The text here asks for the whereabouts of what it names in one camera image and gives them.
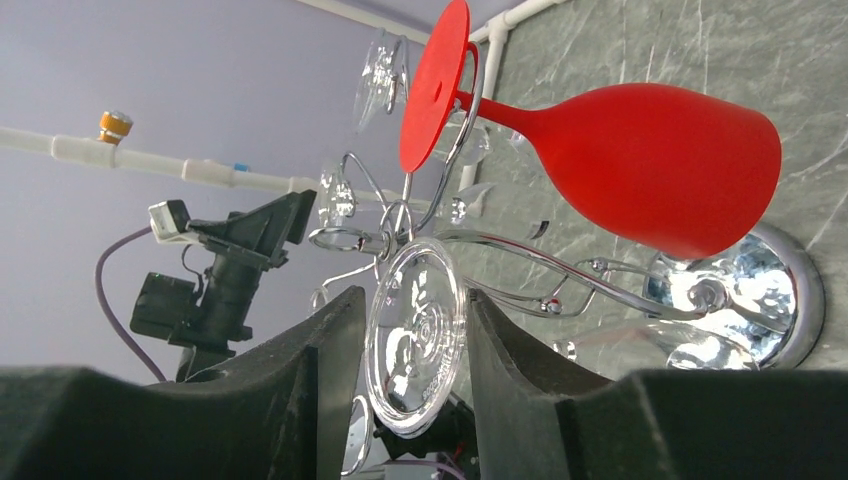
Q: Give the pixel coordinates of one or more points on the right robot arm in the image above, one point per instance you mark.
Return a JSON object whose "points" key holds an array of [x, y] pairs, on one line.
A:
{"points": [[430, 437]]}

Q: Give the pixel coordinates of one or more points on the clear wine glass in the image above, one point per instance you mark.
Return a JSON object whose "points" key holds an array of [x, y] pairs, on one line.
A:
{"points": [[383, 83], [417, 329], [360, 435], [509, 210]]}

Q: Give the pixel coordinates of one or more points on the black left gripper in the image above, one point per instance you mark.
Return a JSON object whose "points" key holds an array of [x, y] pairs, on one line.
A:
{"points": [[245, 246]]}

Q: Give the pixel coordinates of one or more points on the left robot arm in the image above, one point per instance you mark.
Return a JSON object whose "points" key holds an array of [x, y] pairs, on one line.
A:
{"points": [[163, 302]]}

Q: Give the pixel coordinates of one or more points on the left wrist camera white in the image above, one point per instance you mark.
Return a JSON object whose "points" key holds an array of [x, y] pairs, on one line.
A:
{"points": [[169, 222]]}

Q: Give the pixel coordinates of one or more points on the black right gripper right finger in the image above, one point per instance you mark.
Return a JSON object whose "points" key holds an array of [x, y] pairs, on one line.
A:
{"points": [[541, 416]]}

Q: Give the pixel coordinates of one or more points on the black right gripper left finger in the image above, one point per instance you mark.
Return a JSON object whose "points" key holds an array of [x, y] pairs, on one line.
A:
{"points": [[278, 411]]}

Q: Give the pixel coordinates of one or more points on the orange pipe fitting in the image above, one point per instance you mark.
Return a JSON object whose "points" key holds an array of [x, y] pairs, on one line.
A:
{"points": [[114, 126]]}

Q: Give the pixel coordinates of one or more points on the chrome wine glass rack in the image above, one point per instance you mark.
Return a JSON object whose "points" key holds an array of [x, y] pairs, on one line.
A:
{"points": [[775, 303]]}

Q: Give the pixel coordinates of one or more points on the red plastic wine glass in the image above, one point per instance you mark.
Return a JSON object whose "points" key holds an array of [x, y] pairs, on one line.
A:
{"points": [[672, 169]]}

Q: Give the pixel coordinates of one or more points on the clear wine glass back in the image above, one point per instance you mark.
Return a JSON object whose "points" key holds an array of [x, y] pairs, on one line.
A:
{"points": [[383, 83]]}

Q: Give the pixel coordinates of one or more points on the white PVC pipe frame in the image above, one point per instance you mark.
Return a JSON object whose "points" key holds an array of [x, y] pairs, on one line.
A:
{"points": [[266, 83]]}

